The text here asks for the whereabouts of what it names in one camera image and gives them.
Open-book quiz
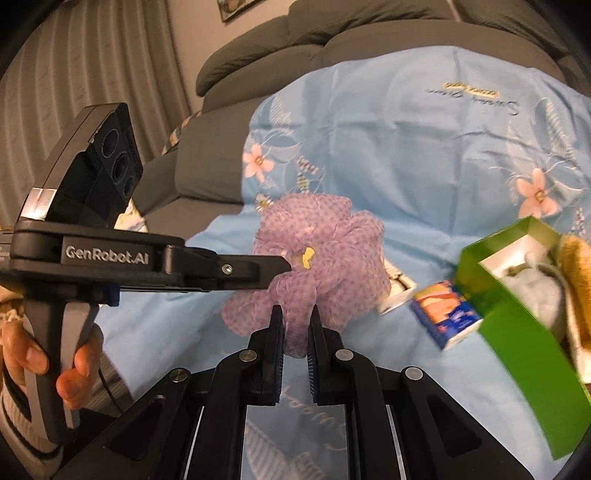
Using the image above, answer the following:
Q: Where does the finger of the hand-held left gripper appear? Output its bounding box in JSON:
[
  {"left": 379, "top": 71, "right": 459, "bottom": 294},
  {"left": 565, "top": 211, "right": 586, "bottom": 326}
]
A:
[{"left": 164, "top": 246, "right": 294, "bottom": 292}]

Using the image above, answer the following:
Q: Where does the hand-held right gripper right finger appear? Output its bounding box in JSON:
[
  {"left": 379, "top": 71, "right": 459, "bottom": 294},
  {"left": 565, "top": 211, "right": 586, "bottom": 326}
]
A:
[{"left": 307, "top": 305, "right": 536, "bottom": 480}]

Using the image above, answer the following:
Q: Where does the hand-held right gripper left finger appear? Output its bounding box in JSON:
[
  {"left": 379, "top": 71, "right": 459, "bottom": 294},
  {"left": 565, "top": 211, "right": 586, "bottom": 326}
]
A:
[{"left": 53, "top": 305, "right": 284, "bottom": 480}]

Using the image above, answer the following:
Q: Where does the purple mesh bath pouf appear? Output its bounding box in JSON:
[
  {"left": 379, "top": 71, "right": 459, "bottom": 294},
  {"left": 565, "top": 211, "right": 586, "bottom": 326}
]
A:
[{"left": 222, "top": 193, "right": 393, "bottom": 358}]

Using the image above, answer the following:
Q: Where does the small black and white packet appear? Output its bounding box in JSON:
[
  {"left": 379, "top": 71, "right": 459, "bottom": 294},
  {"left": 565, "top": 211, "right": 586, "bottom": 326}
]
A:
[{"left": 379, "top": 258, "right": 415, "bottom": 315}]

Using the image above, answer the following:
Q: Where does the orange and white tissue packet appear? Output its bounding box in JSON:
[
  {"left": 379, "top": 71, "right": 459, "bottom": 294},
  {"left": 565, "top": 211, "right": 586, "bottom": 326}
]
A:
[{"left": 411, "top": 279, "right": 485, "bottom": 352}]

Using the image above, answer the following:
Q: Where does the green cardboard box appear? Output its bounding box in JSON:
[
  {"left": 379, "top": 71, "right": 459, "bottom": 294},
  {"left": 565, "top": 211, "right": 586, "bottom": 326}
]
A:
[{"left": 455, "top": 217, "right": 591, "bottom": 462}]

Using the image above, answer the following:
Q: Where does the light blue plush toy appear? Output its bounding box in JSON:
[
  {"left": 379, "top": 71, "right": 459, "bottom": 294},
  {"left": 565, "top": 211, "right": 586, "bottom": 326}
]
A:
[{"left": 492, "top": 251, "right": 571, "bottom": 342}]

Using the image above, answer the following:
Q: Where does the beige towel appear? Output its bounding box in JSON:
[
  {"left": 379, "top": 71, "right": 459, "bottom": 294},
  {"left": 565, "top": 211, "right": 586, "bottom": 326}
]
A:
[{"left": 561, "top": 277, "right": 591, "bottom": 385}]

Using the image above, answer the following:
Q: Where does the yellow smiley wash mitt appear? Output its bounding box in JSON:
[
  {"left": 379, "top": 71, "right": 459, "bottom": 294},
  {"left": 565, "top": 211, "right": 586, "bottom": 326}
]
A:
[{"left": 554, "top": 234, "right": 591, "bottom": 296}]

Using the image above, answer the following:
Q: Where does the person's left hand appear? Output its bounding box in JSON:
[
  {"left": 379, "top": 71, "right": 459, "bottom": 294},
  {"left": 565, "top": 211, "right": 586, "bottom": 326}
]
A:
[{"left": 0, "top": 323, "right": 106, "bottom": 411}]

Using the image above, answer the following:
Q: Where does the grey striped curtain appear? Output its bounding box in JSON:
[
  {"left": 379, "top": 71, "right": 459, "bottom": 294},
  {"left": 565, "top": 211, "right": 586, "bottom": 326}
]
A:
[{"left": 0, "top": 0, "right": 195, "bottom": 232}]

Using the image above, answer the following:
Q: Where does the blue floral bed sheet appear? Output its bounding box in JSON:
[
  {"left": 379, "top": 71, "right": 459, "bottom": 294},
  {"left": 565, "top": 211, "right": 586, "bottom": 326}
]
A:
[{"left": 99, "top": 44, "right": 591, "bottom": 480}]

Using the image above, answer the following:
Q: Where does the grey sofa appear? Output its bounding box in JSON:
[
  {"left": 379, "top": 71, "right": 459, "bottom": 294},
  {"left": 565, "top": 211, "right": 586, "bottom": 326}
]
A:
[{"left": 134, "top": 0, "right": 591, "bottom": 232}]

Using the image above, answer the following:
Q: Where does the framed wall picture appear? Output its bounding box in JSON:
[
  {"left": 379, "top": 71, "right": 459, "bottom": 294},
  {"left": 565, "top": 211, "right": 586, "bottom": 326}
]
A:
[{"left": 217, "top": 0, "right": 264, "bottom": 23}]

